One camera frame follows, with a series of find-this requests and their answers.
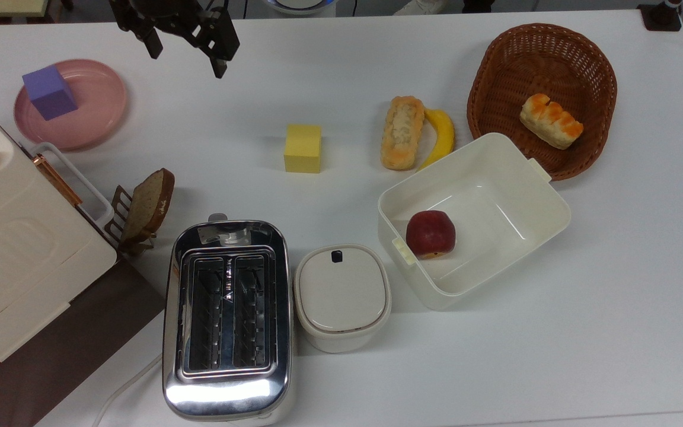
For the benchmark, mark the dark robot gripper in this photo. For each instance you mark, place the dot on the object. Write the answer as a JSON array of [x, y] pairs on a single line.
[[163, 13]]

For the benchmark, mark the purple foam cube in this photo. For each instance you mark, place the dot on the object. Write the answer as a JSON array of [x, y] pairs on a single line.
[[50, 93]]

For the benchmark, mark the yellow foam cube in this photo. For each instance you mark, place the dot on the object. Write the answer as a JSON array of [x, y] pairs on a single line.
[[303, 149]]

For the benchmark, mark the pink round plate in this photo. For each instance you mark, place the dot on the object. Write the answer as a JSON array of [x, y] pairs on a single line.
[[101, 107]]

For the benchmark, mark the brown bread slice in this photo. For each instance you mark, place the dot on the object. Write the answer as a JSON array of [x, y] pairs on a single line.
[[149, 204]]

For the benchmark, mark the brown wooden toast rack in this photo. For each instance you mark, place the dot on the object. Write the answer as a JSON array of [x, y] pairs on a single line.
[[117, 207]]

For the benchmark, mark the pale yellow side table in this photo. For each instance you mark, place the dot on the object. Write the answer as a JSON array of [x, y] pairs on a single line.
[[0, 6]]

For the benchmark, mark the long crusty bread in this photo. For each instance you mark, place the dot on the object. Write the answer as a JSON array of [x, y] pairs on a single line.
[[402, 133]]

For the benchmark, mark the yellow banana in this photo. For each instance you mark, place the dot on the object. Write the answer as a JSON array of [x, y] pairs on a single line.
[[443, 135]]

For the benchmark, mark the cream white appliance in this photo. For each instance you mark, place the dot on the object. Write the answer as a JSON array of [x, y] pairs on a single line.
[[21, 261]]

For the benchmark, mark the white lidded pot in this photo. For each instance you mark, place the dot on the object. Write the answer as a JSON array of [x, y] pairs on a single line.
[[341, 293]]

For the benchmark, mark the red apple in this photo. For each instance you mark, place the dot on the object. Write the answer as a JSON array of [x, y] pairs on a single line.
[[430, 234]]

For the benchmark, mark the brown wicker basket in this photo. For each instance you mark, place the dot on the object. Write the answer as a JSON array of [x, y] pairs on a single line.
[[504, 77]]

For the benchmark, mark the chrome two-slot toaster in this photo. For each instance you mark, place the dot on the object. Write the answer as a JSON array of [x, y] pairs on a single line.
[[229, 385]]

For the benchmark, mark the white plastic tub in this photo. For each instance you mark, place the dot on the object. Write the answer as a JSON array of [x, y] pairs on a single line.
[[501, 207]]

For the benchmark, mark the glazed bread roll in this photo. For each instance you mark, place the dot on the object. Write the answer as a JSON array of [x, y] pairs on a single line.
[[551, 121]]

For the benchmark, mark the black stand base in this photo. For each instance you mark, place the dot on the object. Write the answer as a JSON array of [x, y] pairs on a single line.
[[660, 16]]

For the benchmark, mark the white frame with copper bar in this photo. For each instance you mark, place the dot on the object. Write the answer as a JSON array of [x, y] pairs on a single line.
[[60, 178]]

